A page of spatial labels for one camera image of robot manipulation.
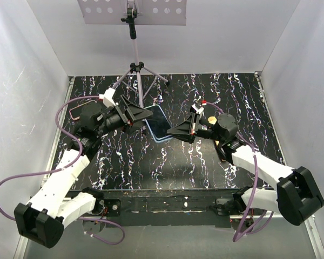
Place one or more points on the cream toy microphone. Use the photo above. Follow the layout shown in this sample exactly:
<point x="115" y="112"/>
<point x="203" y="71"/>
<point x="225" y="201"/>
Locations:
<point x="212" y="120"/>

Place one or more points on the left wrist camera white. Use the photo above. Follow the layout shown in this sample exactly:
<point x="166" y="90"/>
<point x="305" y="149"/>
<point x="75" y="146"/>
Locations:
<point x="107" y="97"/>

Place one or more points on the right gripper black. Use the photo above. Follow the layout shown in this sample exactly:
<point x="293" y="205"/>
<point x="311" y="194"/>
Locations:
<point x="189" y="127"/>

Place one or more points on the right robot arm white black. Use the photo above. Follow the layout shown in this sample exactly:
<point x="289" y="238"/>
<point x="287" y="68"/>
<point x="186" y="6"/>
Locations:
<point x="293" y="193"/>

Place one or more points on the aluminium front rail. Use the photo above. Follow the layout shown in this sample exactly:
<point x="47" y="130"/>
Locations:
<point x="186" y="235"/>

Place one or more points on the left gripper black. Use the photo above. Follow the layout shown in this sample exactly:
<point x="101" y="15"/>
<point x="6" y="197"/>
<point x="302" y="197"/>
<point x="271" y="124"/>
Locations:
<point x="132" y="113"/>

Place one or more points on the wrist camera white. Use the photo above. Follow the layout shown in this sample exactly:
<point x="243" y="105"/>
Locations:
<point x="107" y="97"/>
<point x="198" y="108"/>

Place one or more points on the music stand with tripod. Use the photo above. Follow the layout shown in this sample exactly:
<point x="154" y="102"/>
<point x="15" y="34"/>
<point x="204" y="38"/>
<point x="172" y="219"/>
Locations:
<point x="133" y="13"/>

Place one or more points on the phone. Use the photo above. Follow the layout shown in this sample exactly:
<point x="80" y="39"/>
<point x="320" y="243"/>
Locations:
<point x="158" y="124"/>
<point x="76" y="111"/>

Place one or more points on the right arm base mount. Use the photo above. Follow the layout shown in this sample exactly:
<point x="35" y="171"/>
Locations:
<point x="228" y="207"/>

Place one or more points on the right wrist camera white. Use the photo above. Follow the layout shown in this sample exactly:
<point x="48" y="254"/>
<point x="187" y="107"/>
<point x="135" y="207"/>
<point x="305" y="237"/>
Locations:
<point x="198" y="108"/>

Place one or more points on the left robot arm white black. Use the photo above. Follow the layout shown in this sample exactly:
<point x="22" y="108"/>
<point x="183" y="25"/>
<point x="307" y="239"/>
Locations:
<point x="45" y="216"/>

